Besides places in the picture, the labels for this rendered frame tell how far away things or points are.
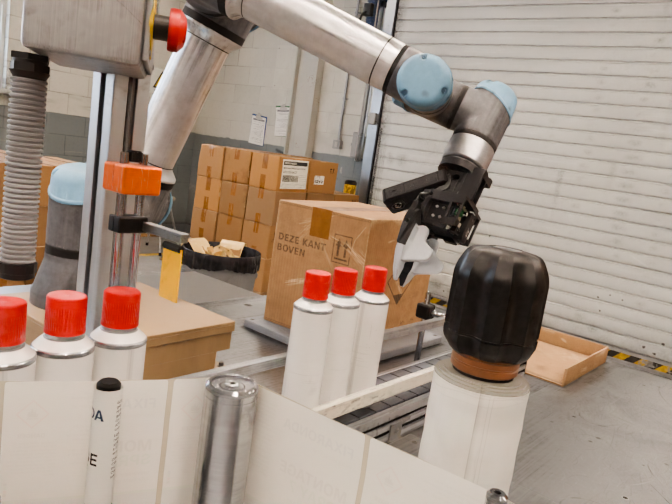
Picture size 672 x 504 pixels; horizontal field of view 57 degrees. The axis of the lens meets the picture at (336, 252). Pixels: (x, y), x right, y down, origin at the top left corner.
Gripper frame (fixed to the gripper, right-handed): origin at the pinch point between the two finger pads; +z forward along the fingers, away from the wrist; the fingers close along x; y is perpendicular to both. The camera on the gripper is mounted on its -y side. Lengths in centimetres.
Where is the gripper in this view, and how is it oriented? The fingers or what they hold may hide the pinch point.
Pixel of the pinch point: (397, 274)
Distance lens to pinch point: 96.1
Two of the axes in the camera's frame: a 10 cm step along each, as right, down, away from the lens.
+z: -4.5, 8.6, -2.3
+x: 4.7, 4.5, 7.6
